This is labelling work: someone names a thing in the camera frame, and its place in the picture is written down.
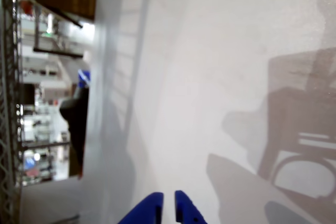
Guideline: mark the person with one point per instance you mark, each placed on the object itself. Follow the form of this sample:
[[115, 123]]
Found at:
[[77, 129]]

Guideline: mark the metal lattice frame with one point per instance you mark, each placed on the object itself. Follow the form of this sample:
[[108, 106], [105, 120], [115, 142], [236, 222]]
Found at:
[[9, 129]]

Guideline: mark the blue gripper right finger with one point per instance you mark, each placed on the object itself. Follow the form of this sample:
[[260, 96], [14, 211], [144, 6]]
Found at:
[[187, 211]]

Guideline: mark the small blue object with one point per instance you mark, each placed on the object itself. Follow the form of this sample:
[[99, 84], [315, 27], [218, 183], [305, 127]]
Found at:
[[84, 78]]

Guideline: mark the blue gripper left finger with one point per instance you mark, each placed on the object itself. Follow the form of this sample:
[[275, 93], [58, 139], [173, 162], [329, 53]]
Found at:
[[149, 211]]

